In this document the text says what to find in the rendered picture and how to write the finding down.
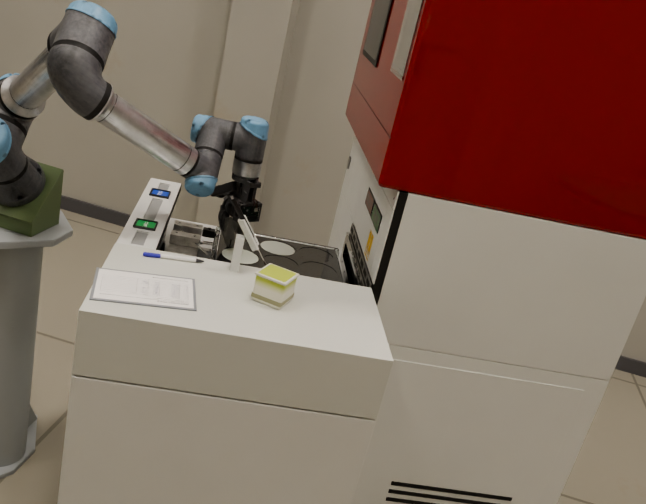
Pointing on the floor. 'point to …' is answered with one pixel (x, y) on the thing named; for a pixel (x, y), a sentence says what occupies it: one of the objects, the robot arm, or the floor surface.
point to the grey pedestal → (13, 342)
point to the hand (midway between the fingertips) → (228, 240)
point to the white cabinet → (203, 449)
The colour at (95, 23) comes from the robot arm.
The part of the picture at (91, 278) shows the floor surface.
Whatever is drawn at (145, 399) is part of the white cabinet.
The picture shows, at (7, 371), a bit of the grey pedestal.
